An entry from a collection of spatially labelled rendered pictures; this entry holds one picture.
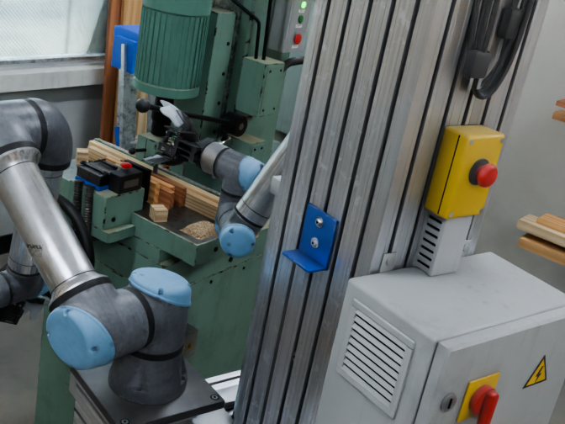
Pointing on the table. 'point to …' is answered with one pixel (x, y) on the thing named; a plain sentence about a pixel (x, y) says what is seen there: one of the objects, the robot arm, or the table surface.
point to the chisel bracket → (148, 145)
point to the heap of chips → (200, 230)
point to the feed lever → (234, 126)
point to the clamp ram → (143, 177)
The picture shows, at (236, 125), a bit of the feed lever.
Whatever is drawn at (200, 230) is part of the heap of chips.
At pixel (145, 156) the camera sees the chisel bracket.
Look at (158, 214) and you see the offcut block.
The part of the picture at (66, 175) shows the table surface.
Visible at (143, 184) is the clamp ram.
